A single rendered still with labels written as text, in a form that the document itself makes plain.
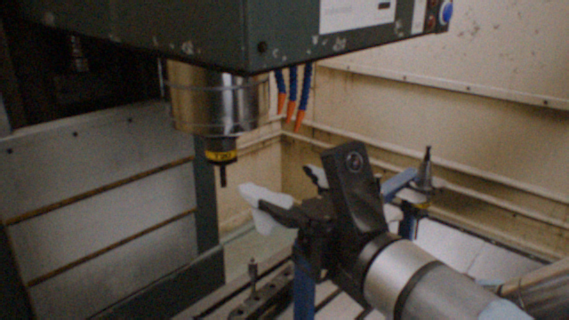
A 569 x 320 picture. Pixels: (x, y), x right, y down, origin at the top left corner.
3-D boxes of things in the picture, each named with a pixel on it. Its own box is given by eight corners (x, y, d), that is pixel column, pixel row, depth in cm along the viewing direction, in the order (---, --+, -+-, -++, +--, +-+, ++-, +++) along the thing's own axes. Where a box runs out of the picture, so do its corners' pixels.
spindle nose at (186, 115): (232, 100, 79) (228, 30, 75) (291, 122, 68) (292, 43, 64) (148, 118, 70) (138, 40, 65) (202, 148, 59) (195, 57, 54)
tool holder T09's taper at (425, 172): (419, 178, 114) (422, 154, 111) (436, 183, 111) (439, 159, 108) (410, 184, 111) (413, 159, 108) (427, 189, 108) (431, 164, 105)
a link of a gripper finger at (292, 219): (251, 215, 51) (318, 239, 47) (251, 204, 51) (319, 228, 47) (272, 197, 55) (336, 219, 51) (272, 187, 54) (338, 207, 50)
